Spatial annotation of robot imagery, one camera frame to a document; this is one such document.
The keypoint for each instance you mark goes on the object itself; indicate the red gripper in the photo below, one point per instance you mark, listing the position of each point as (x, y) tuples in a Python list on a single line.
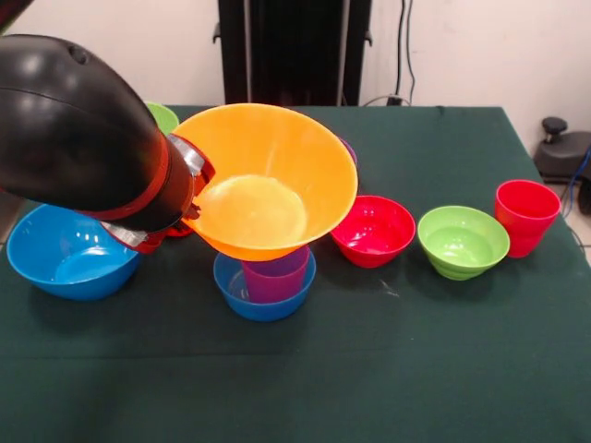
[(148, 245)]

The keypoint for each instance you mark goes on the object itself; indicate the purple cup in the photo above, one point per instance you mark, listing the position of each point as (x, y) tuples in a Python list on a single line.
[(272, 286)]

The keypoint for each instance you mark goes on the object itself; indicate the large yellow bowl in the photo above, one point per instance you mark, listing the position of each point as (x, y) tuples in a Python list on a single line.
[(277, 138)]

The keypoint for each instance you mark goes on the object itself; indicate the small blue bowl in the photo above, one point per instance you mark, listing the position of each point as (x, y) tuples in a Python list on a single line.
[(263, 311)]

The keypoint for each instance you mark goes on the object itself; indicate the purple bowl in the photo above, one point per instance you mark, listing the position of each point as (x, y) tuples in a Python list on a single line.
[(350, 150)]

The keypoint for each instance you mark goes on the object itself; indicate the small pink bowl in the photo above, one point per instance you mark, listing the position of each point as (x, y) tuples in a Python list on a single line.
[(374, 235)]

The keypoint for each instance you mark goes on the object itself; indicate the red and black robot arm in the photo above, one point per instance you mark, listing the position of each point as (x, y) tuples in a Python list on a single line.
[(69, 129)]

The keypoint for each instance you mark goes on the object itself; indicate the large green bowl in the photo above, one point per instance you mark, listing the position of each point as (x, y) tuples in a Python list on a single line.
[(164, 115)]

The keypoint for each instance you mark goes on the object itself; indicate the large blue bowl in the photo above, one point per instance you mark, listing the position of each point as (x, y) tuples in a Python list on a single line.
[(51, 263)]

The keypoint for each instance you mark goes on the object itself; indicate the dark green tablecloth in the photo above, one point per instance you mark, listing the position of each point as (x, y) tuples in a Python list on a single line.
[(295, 369)]

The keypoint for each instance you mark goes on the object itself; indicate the small green bowl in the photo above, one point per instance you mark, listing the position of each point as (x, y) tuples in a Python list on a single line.
[(461, 249)]

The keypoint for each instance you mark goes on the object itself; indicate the red cup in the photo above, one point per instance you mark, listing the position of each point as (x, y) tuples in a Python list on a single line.
[(526, 231)]

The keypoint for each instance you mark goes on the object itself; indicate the black knob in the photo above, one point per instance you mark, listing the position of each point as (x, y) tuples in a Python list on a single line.
[(554, 125)]

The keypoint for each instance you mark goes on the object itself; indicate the grey stand base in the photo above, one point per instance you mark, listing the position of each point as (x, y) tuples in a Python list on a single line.
[(565, 157)]

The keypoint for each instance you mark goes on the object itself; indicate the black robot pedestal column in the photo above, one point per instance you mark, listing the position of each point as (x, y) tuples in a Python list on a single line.
[(295, 55)]

